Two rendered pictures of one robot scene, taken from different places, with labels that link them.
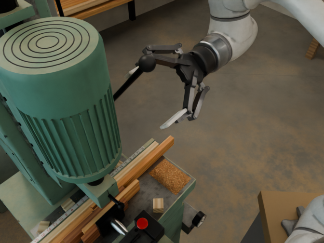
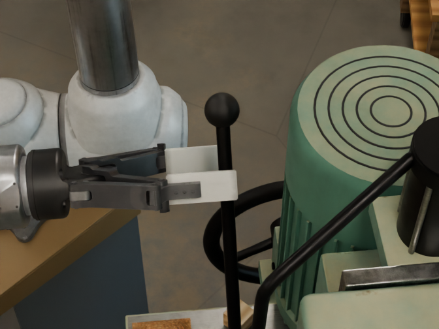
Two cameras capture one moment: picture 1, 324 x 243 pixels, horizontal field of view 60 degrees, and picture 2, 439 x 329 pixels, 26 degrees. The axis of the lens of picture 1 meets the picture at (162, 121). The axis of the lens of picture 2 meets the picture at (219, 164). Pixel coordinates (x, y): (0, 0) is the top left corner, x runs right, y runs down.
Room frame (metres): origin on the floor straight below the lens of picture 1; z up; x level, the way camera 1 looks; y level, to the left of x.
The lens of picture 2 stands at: (0.90, 0.45, 2.13)
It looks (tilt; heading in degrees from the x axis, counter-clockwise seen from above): 52 degrees down; 223
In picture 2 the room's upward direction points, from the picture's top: straight up
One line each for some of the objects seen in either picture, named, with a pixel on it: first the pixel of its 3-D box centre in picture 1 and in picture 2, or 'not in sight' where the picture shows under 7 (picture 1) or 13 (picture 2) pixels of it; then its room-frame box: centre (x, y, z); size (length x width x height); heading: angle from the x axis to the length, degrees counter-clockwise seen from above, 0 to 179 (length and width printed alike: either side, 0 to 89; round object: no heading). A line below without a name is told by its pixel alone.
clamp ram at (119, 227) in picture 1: (117, 225); not in sight; (0.31, 0.13, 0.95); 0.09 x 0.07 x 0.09; 138
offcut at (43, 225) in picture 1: (45, 228); not in sight; (0.35, 0.39, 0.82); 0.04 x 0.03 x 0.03; 177
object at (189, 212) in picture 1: (183, 215); not in sight; (0.50, -0.09, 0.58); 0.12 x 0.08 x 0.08; 48
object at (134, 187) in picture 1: (113, 207); not in sight; (0.37, 0.15, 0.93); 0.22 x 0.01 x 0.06; 138
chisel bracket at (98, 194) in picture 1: (94, 181); not in sight; (0.41, 0.20, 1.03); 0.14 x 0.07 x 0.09; 48
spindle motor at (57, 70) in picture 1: (70, 108); (369, 213); (0.40, 0.19, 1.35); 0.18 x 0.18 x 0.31
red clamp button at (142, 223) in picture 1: (142, 223); not in sight; (0.29, 0.05, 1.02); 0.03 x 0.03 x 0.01
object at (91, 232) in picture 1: (106, 221); not in sight; (0.33, 0.17, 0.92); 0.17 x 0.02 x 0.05; 138
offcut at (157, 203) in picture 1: (158, 205); (239, 317); (0.39, 0.01, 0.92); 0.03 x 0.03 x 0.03; 1
